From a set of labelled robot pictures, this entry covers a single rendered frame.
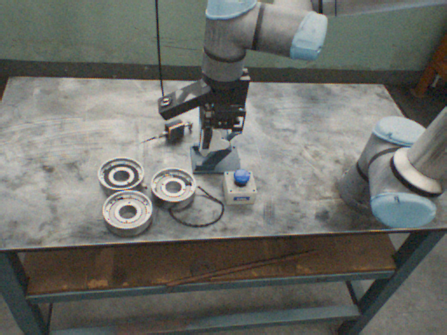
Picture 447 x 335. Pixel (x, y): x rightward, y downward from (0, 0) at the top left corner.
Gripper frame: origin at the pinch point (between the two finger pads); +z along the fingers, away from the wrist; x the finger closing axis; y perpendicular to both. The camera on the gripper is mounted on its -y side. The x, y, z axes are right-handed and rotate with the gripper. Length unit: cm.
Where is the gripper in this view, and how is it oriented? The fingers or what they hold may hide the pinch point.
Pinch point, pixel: (201, 151)
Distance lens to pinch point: 91.1
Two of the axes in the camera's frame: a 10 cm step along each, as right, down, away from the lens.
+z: -1.2, 6.8, 7.2
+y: 9.8, -0.2, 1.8
